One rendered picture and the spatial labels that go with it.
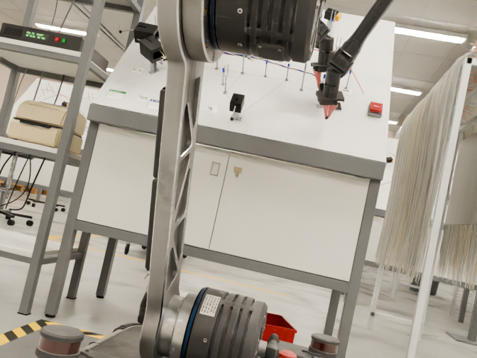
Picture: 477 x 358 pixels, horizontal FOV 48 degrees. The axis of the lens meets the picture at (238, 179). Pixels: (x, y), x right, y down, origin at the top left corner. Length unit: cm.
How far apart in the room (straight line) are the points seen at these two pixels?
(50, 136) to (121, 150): 31
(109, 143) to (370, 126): 105
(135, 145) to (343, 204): 86
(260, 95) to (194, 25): 154
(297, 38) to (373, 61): 185
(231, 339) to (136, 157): 134
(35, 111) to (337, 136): 124
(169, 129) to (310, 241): 132
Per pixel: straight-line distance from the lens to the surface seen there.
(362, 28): 198
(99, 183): 221
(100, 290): 282
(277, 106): 221
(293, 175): 208
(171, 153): 83
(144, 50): 230
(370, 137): 216
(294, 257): 207
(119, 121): 217
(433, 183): 248
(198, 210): 210
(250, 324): 95
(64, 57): 232
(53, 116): 235
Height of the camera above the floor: 57
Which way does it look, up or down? 4 degrees up
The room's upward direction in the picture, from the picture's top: 12 degrees clockwise
